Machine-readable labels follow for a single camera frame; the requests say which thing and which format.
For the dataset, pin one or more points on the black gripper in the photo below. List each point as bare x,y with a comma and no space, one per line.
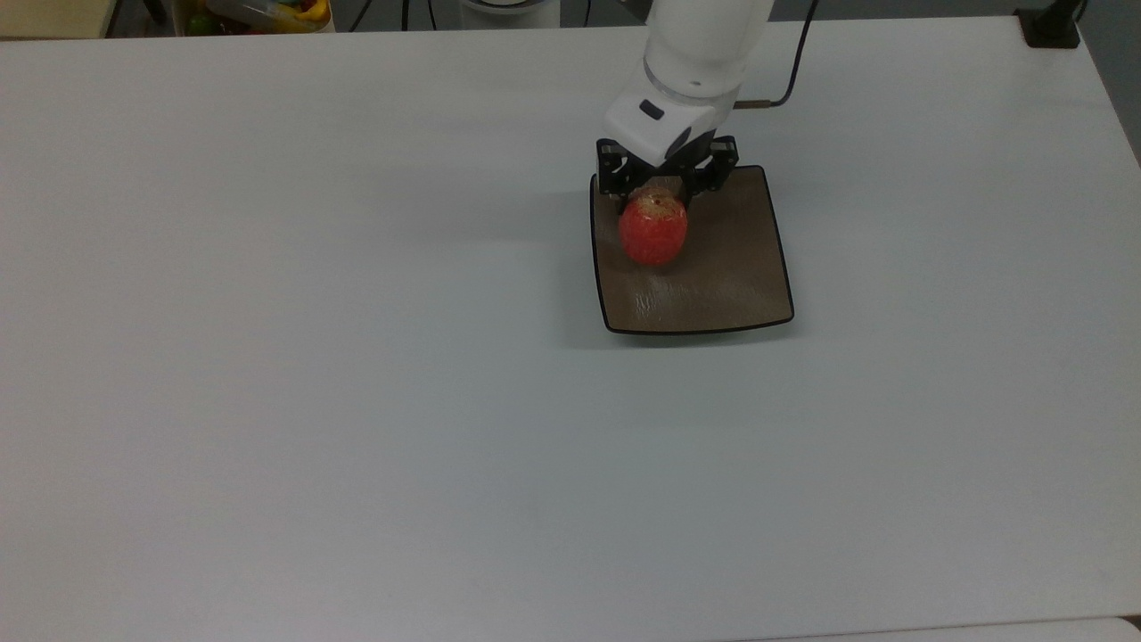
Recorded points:
718,156

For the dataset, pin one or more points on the red apple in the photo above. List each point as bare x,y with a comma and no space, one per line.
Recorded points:
653,232

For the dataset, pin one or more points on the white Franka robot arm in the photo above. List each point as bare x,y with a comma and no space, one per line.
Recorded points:
691,71

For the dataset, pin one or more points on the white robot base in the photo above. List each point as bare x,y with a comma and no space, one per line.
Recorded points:
510,11

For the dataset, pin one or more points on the brown square ceramic plate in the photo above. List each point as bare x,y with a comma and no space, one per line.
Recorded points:
713,285

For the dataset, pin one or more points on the black table clamp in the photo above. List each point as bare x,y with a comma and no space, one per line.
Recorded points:
1050,25

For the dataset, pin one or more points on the bin of colourful toys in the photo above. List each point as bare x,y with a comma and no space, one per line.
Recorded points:
258,13

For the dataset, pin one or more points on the wooden board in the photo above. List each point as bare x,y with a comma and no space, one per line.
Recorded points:
53,16

